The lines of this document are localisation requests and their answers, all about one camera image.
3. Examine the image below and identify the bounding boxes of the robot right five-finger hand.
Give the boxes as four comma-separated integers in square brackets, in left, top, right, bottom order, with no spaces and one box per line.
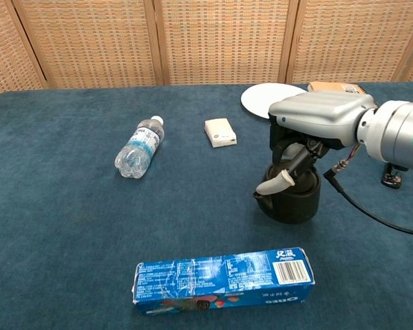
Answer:
[255,91,376,197]

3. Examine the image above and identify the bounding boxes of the black kettle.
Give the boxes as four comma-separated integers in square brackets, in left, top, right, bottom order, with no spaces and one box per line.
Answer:
[253,142,322,225]

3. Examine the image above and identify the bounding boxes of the brown spiral notebook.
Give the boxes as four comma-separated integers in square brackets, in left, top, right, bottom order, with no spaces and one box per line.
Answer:
[307,80,378,107]

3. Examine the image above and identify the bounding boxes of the round white plate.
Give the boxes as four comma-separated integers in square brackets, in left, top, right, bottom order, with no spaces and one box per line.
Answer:
[240,82,308,120]

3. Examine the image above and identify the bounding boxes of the small white box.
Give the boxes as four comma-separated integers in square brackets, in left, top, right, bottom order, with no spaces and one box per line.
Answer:
[204,117,238,149]

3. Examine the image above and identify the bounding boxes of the bamboo folding screen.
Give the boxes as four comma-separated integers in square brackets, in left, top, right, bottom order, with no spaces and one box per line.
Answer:
[0,0,413,101]

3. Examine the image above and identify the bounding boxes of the clear plastic water bottle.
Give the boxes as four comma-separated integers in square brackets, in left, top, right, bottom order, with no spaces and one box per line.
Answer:
[114,115,165,179]

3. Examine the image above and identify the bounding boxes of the blue Oreo cookie box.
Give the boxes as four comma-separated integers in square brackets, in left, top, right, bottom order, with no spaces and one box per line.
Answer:
[131,246,316,316]

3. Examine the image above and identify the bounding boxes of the blue carpet table cover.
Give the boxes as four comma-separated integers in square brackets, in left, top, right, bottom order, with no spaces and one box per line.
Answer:
[0,80,413,330]

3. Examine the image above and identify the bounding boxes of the black arm cable with plug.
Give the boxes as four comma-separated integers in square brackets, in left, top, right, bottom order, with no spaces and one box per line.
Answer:
[323,144,413,238]

